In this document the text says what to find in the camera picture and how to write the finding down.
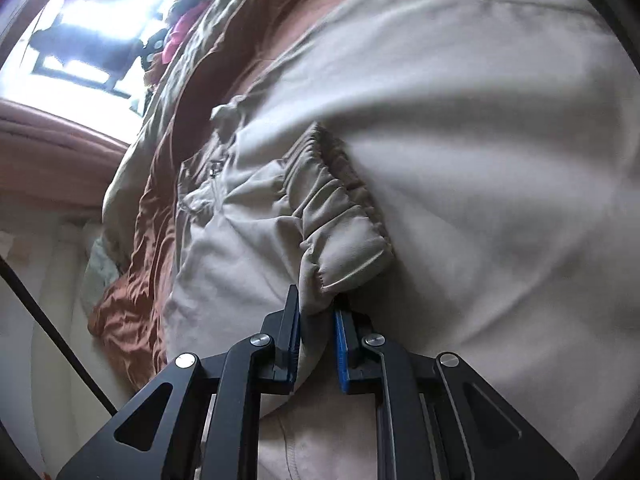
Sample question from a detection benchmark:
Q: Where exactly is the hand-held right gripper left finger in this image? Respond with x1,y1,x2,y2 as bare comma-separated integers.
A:
55,284,304,480

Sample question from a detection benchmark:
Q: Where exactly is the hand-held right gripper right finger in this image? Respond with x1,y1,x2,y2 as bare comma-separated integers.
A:
334,305,581,480

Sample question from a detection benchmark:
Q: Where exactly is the beige pillowcase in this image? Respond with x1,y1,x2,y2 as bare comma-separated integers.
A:
162,0,637,480

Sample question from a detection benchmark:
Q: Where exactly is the brown bed sheet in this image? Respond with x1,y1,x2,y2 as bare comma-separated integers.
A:
87,0,381,391

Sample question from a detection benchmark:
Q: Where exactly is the beige duvet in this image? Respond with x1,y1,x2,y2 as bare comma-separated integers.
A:
101,0,321,241

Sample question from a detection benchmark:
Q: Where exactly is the pink curtain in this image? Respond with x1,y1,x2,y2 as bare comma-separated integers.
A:
0,100,132,211

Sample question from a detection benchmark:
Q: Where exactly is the pink plush toy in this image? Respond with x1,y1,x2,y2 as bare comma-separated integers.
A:
162,4,212,63

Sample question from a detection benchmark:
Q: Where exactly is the bright window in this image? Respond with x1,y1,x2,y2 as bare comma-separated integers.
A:
15,0,211,106

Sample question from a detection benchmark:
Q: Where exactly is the black cable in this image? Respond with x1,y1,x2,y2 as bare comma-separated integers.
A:
0,255,118,417

